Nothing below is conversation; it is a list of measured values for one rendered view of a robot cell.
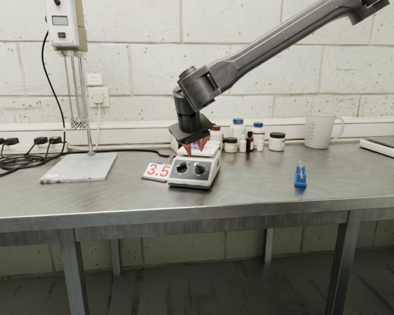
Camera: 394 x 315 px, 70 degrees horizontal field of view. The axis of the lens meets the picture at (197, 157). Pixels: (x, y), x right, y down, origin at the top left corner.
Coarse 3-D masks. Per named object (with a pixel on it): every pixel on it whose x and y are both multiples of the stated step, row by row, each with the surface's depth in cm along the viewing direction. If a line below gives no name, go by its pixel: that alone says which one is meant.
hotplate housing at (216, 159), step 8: (216, 152) 94; (192, 160) 87; (200, 160) 86; (208, 160) 86; (216, 160) 90; (216, 168) 91; (168, 176) 83; (168, 184) 84; (176, 184) 83; (184, 184) 83; (192, 184) 82; (200, 184) 81; (208, 184) 81
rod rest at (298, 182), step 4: (296, 168) 91; (304, 168) 91; (296, 172) 92; (304, 172) 91; (296, 176) 84; (300, 176) 84; (304, 176) 83; (296, 180) 84; (300, 180) 84; (304, 180) 84; (296, 184) 84; (300, 184) 84; (304, 184) 83
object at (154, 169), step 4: (152, 164) 94; (156, 164) 93; (160, 164) 93; (148, 168) 93; (152, 168) 93; (156, 168) 92; (160, 168) 92; (164, 168) 91; (168, 168) 91; (148, 172) 92; (152, 172) 92; (156, 172) 91; (160, 172) 91; (164, 172) 90; (168, 172) 90; (160, 176) 90; (164, 176) 89
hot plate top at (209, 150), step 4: (208, 144) 97; (212, 144) 97; (180, 148) 92; (208, 148) 92; (212, 148) 92; (216, 148) 92; (180, 152) 88; (184, 152) 88; (192, 152) 87; (196, 152) 87; (200, 152) 87; (204, 152) 87; (208, 152) 87; (212, 152) 87
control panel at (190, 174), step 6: (174, 162) 87; (180, 162) 87; (186, 162) 86; (192, 162) 86; (198, 162) 86; (204, 162) 86; (210, 162) 85; (174, 168) 85; (192, 168) 84; (210, 168) 84; (174, 174) 84; (180, 174) 83; (186, 174) 83; (192, 174) 83; (198, 174) 82; (204, 174) 82; (204, 180) 81
